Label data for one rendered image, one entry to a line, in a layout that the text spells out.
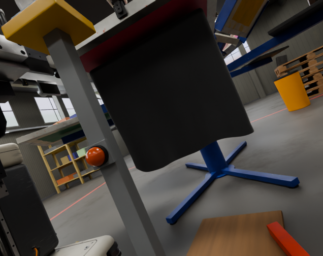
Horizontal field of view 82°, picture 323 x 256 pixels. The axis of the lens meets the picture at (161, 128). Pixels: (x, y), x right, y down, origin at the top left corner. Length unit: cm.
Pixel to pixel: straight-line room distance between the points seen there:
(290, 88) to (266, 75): 873
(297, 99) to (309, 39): 964
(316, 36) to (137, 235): 1355
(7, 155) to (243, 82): 1209
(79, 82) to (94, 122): 9
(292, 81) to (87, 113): 385
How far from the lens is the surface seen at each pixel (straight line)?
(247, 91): 1254
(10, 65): 83
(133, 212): 42
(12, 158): 125
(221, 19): 151
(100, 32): 66
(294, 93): 408
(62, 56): 46
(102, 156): 37
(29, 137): 158
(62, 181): 844
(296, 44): 1337
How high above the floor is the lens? 65
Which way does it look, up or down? 1 degrees up
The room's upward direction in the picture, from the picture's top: 24 degrees counter-clockwise
